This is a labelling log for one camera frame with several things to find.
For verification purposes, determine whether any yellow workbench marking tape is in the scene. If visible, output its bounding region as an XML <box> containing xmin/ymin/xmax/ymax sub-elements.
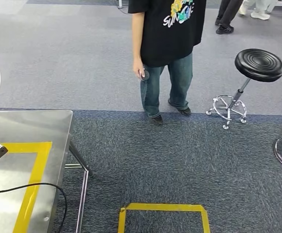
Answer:
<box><xmin>0</xmin><ymin>141</ymin><xmax>52</xmax><ymax>233</ymax></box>

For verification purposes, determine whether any steel workbench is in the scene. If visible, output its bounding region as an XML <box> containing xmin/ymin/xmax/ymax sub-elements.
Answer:
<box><xmin>0</xmin><ymin>110</ymin><xmax>93</xmax><ymax>233</ymax></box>

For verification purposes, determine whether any person's right hand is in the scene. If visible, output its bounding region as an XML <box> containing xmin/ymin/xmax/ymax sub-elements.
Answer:
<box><xmin>132</xmin><ymin>57</ymin><xmax>147</xmax><ymax>81</ymax></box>

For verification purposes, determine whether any person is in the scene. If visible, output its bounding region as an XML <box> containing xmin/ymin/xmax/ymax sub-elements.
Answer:
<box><xmin>129</xmin><ymin>0</ymin><xmax>207</xmax><ymax>126</ymax></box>
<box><xmin>215</xmin><ymin>0</ymin><xmax>243</xmax><ymax>35</ymax></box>
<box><xmin>238</xmin><ymin>0</ymin><xmax>277</xmax><ymax>20</ymax></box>

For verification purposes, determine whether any black round stool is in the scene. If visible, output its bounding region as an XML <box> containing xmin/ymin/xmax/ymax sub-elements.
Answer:
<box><xmin>205</xmin><ymin>48</ymin><xmax>282</xmax><ymax>131</ymax></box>

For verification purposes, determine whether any black robot camera cable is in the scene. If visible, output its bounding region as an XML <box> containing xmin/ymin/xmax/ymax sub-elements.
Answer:
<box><xmin>0</xmin><ymin>183</ymin><xmax>67</xmax><ymax>233</ymax></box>

